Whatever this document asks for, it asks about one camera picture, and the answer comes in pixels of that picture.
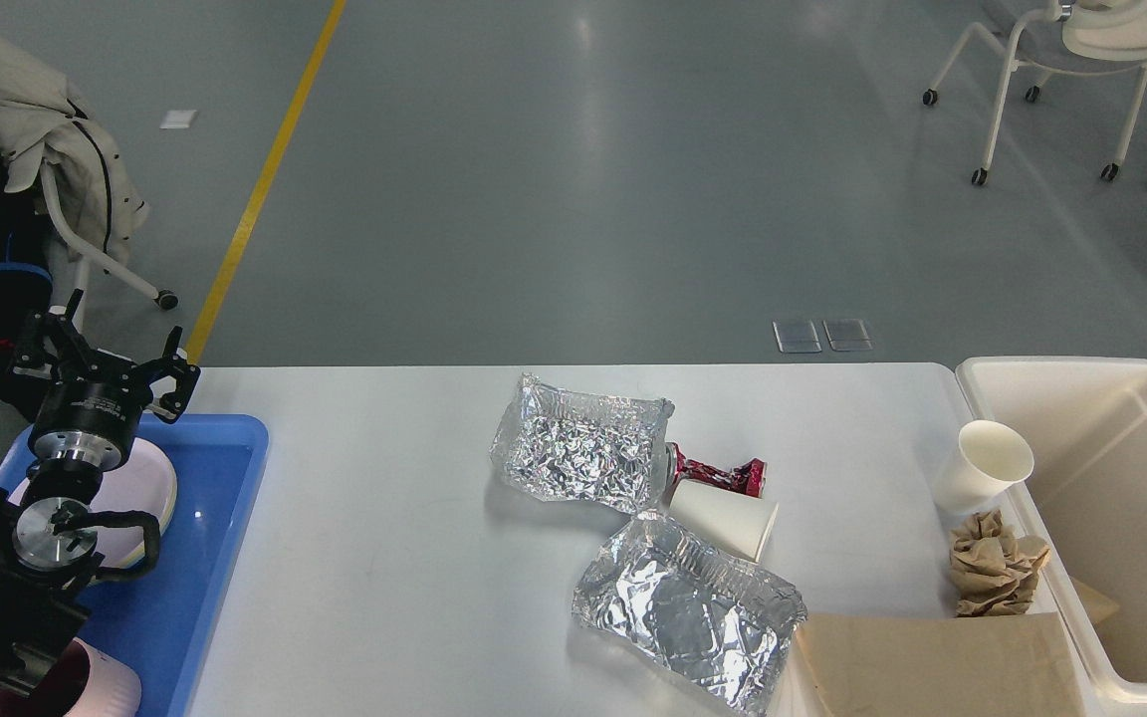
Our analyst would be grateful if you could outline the white chair with jacket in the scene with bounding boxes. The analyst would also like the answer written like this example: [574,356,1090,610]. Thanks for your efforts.
[38,159,179,312]

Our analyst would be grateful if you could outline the blue plastic tray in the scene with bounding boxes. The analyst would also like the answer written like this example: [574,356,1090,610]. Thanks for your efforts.
[0,413,270,717]

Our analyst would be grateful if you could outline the white plastic bin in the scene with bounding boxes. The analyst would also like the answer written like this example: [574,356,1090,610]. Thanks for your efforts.
[955,356,1147,714]

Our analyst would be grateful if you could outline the crumpled foil tray upper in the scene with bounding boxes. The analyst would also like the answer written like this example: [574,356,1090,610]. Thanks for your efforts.
[490,373,674,516]

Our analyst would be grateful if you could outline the beige jacket on chair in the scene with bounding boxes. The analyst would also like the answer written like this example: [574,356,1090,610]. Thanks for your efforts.
[0,36,150,265]

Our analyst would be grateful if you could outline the white paper cup lying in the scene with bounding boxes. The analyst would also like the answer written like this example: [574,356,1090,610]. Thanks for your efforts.
[669,478,779,563]

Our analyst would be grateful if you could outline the pink plate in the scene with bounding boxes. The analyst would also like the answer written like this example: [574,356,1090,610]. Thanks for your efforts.
[10,437,177,571]

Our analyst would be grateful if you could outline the yellow plate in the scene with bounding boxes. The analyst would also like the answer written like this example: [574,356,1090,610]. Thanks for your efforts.
[124,477,178,580]

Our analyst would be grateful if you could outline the crumpled foil tray lower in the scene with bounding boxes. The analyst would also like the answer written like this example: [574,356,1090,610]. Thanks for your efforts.
[571,509,807,716]

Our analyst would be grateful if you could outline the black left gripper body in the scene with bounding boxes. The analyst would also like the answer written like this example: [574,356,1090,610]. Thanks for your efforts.
[28,380,153,471]

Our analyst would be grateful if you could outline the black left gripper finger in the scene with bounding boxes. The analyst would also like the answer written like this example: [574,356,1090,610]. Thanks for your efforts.
[9,289,102,384]
[130,326,201,424]

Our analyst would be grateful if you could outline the crumpled brown paper ball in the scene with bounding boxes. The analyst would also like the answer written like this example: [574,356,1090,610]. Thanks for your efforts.
[950,509,1051,617]

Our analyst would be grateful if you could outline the pink ribbed mug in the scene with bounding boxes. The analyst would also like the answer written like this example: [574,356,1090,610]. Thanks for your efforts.
[0,638,142,716]

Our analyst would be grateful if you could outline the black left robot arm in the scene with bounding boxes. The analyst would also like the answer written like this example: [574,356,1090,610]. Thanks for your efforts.
[0,290,200,697]

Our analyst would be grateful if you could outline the white chair on casters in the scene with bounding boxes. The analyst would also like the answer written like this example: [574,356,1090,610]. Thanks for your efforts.
[921,1,1147,186]

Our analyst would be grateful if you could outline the crumpled foil tray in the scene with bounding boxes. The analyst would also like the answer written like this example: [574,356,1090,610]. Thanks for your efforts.
[571,509,807,716]
[490,373,674,516]

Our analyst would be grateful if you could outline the white paper cup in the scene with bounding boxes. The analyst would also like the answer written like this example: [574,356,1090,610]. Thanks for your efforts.
[929,419,1036,516]
[669,478,779,563]

